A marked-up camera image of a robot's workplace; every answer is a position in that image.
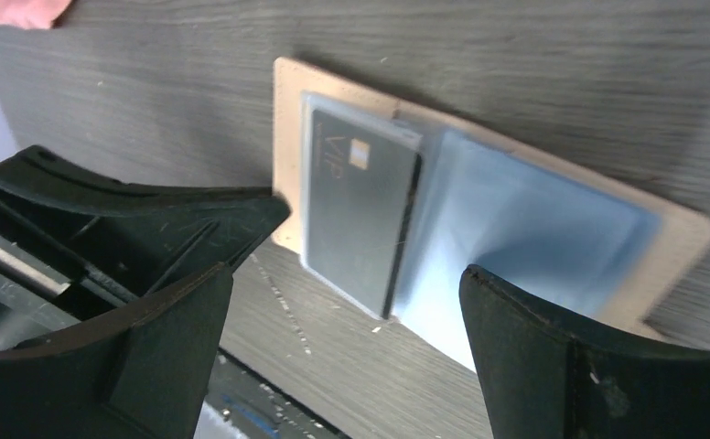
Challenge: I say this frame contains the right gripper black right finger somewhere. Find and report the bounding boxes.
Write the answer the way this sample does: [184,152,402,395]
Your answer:
[459,265,710,438]

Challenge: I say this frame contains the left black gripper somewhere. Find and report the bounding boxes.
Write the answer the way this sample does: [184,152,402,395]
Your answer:
[0,145,290,351]

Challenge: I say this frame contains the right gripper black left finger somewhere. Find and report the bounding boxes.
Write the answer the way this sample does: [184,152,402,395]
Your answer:
[0,262,233,438]

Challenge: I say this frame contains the beige leather card holder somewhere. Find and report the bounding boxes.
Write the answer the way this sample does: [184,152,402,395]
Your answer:
[273,57,710,368]

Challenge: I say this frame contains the grey VIP credit card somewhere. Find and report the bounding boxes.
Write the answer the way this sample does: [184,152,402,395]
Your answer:
[301,106,423,319]

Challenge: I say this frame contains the pink shorts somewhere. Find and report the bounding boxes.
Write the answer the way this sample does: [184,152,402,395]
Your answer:
[0,0,72,30]

